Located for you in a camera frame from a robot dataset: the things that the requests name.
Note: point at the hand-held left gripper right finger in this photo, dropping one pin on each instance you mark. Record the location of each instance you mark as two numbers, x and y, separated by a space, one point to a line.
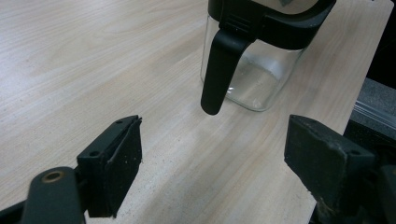
323 165

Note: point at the glass jar with black lid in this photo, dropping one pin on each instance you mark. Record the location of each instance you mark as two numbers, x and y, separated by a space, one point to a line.
264 71

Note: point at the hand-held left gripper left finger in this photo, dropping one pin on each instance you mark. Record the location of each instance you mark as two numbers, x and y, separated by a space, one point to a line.
118 168

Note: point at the aluminium floor rail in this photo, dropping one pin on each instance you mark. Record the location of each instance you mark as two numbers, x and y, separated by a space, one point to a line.
378 113

